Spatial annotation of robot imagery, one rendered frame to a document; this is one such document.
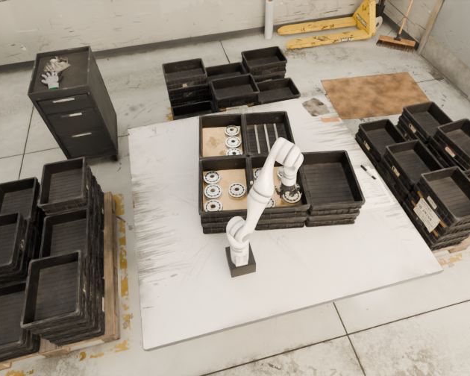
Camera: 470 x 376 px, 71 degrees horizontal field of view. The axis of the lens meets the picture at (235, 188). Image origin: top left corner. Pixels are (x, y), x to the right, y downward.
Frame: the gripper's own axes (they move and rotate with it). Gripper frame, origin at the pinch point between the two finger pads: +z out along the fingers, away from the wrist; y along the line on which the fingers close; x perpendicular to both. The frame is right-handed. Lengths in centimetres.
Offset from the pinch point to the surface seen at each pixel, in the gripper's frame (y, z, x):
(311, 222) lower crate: 14.5, 12.6, -10.5
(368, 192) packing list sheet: 56, 18, 13
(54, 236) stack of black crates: -156, 51, 11
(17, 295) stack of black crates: -175, 62, -25
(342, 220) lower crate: 32.6, 12.4, -10.0
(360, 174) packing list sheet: 55, 18, 28
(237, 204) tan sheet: -27.3, 5.6, -0.4
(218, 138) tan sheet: -37, 6, 55
